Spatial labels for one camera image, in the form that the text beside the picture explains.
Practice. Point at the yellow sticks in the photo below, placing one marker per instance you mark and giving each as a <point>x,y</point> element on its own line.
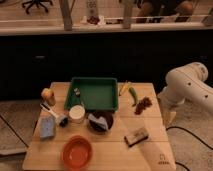
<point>124,88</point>

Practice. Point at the wooden board eraser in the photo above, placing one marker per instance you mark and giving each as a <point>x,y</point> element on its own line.
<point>136,136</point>

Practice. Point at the green plastic tray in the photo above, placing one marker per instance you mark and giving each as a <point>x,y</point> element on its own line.
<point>96,93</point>

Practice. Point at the black office chair base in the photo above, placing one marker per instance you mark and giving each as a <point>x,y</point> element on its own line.
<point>28,4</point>

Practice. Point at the small object in tray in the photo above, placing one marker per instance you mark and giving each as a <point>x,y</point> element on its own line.
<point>77,92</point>

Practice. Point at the orange plastic bowl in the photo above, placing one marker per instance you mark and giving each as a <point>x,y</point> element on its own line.
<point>76,153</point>

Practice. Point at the blue sponge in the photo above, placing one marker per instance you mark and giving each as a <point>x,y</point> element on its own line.
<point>47,127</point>

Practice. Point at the person sitting in background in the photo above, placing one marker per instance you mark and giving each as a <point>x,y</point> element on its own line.
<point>184,9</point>

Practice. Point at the dark bowl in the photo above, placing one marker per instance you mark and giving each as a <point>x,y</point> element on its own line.
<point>107,115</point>

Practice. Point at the white handled dish brush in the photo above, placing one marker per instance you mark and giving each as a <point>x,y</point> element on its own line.
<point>60,119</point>

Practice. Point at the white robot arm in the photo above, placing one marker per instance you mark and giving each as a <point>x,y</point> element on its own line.
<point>187,82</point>

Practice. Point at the white cup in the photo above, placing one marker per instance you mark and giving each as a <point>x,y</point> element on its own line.
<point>77,114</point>

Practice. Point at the grey cloth in bowl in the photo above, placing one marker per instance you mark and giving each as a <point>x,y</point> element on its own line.
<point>101,121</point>

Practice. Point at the green chili pepper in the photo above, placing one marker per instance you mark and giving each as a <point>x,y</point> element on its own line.
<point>134,95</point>

